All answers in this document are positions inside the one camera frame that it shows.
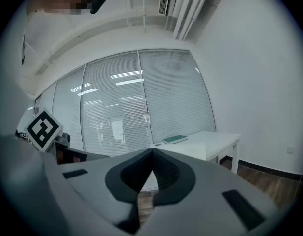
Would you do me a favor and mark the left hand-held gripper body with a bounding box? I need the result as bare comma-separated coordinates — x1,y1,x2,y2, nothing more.
15,108,71,153

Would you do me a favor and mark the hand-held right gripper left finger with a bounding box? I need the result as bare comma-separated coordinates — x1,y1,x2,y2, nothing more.
57,148,153,235

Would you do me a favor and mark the white desk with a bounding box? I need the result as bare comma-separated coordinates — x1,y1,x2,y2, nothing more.
141,131,241,193

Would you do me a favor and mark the green book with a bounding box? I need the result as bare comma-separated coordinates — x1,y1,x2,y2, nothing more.
163,135,188,144

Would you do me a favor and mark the glass partition with blinds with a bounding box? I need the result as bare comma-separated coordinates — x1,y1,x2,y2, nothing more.
34,48,217,157

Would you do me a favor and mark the white ceiling duct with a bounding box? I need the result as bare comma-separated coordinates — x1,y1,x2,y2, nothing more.
171,0,212,42

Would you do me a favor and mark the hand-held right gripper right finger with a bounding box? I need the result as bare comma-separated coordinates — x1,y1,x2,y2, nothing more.
142,148,281,236

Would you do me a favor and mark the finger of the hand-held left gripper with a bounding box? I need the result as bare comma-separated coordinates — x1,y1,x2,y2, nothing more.
54,141,110,166

